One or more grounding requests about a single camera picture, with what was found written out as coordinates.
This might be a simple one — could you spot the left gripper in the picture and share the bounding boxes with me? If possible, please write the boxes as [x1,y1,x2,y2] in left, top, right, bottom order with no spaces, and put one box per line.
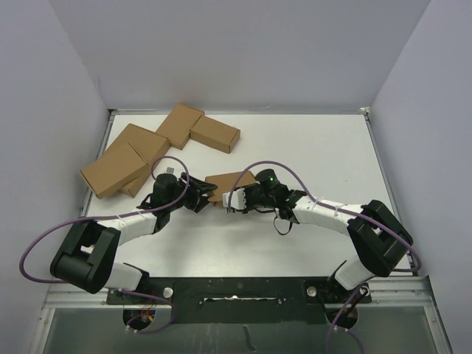
[167,173,217,211]

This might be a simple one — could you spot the cardboard box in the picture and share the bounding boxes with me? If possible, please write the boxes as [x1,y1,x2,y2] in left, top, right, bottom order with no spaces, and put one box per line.
[80,143,148,199]
[156,103,204,150]
[204,171,256,207]
[103,123,170,198]
[190,115,240,154]

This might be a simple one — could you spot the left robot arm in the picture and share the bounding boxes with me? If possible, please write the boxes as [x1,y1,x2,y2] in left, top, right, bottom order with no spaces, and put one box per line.
[50,173,218,303]

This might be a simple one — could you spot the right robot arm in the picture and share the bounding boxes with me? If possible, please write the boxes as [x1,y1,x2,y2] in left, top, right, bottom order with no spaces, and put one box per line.
[229,169,413,302]

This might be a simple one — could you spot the folded cardboard box front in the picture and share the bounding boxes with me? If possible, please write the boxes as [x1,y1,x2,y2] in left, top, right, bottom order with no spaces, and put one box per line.
[80,143,148,199]

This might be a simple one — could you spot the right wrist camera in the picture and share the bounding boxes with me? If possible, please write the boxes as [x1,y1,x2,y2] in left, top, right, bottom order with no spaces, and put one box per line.
[222,187,246,212]

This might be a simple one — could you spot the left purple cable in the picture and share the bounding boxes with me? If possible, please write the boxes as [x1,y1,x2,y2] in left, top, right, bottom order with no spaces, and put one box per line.
[18,156,191,335]

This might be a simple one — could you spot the purple cable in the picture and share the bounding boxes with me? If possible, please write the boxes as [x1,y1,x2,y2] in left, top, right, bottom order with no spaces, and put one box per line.
[225,160,423,354]
[18,156,191,335]

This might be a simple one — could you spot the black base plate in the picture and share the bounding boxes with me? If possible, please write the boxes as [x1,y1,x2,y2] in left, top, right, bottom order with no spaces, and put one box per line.
[106,276,372,329]

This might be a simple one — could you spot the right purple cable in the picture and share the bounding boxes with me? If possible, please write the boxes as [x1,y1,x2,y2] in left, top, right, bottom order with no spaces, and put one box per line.
[225,160,423,354]

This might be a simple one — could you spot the aluminium table frame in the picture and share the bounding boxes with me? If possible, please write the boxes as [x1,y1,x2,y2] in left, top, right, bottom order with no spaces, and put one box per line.
[32,114,451,353]

